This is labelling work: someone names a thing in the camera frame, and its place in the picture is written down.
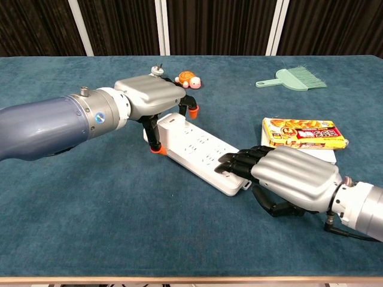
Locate small green brush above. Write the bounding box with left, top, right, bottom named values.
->
left=288, top=66, right=327, bottom=89

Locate small green dustpan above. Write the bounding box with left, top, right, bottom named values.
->
left=255, top=68, right=309, bottom=91

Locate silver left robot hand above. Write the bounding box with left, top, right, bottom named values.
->
left=114, top=74, right=200, bottom=157

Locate white power strip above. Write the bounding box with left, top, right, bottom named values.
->
left=143, top=112, right=252, bottom=197

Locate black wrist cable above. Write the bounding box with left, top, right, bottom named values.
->
left=324, top=214, right=383, bottom=243

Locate coiled white power cable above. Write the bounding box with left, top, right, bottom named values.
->
left=148, top=63, right=165, bottom=79

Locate white frame post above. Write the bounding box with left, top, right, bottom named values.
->
left=265, top=0, right=290, bottom=57
left=154, top=0, right=171, bottom=56
left=67, top=0, right=95, bottom=57

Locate teal velvet table cloth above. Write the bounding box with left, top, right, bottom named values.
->
left=0, top=55, right=383, bottom=277

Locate yellow curry box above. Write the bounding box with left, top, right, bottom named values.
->
left=262, top=117, right=350, bottom=150

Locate orange turtle toy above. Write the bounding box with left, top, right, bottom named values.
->
left=174, top=70, right=202, bottom=90

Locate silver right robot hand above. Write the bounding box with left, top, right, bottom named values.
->
left=214, top=145, right=343, bottom=218

